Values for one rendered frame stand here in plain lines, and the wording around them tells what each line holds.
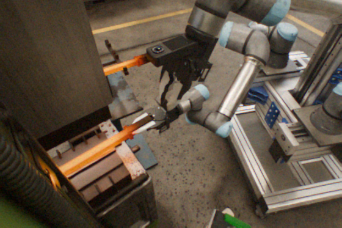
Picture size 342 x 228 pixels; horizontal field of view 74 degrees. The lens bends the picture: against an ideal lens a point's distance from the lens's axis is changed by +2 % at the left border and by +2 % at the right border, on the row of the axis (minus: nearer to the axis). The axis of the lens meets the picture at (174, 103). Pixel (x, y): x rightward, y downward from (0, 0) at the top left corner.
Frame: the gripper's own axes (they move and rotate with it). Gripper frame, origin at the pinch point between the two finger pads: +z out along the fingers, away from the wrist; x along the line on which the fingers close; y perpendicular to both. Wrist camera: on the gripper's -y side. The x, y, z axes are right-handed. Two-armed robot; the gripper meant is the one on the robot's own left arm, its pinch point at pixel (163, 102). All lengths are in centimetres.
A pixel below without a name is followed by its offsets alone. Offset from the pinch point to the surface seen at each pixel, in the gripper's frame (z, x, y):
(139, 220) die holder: 71, 1, 18
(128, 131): 22.6, 13.4, 4.0
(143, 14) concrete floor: 42, 276, 192
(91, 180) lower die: 34.1, 6.8, -9.7
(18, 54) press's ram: -13.0, -3.1, -32.6
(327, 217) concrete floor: 69, -59, 138
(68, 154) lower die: 35.2, 20.2, -12.1
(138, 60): 13, 51, 29
